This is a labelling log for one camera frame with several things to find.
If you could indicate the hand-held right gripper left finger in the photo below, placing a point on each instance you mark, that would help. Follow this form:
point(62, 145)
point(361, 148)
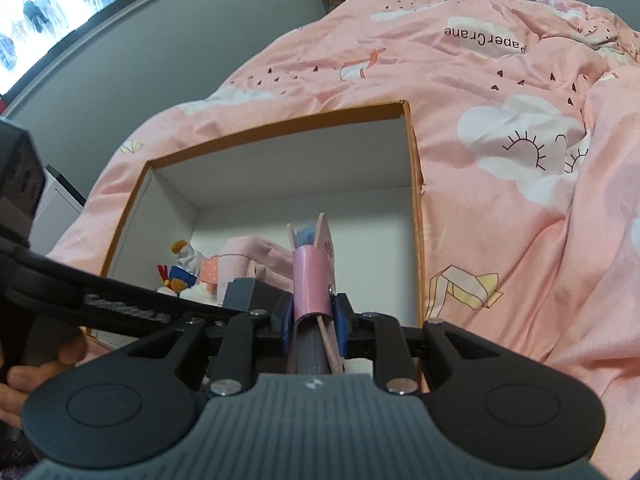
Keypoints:
point(286, 330)

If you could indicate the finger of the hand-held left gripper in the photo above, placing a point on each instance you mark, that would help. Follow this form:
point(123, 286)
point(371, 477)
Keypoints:
point(125, 305)

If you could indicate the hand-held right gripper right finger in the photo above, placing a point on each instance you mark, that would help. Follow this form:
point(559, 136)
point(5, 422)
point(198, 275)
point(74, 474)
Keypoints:
point(342, 325)

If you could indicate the dark items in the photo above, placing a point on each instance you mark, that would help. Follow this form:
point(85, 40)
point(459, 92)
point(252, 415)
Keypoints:
point(250, 292)

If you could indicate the pink fabric pouch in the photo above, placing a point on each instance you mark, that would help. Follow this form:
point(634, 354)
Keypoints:
point(250, 252)

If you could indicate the orange cardboard box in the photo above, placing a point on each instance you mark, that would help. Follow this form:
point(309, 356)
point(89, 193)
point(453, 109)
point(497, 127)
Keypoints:
point(300, 160)

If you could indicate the person's left hand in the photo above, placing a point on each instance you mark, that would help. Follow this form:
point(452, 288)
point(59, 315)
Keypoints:
point(30, 377)

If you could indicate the white cabinet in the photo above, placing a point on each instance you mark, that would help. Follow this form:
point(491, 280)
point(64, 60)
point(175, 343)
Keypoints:
point(57, 210)

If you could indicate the pink printed blanket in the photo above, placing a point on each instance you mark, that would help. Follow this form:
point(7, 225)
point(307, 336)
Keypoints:
point(500, 210)

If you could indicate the window with dark frame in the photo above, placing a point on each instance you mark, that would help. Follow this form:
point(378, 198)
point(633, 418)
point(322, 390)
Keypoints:
point(50, 10)

